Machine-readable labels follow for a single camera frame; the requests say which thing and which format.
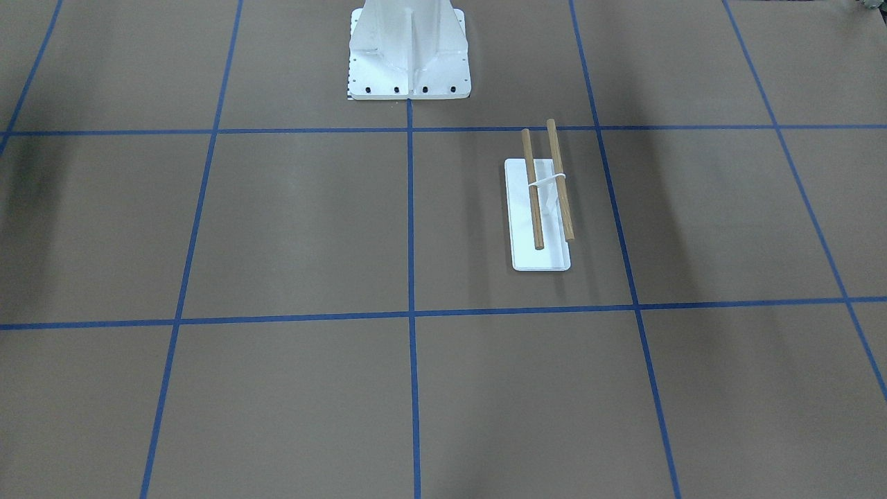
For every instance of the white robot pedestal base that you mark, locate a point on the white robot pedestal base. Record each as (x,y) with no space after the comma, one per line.
(408,50)

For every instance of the white towel rack base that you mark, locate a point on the white towel rack base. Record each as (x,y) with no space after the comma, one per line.
(554,255)

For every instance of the wooden rack rod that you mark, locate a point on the wooden rack rod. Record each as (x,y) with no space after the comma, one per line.
(560,179)
(534,202)

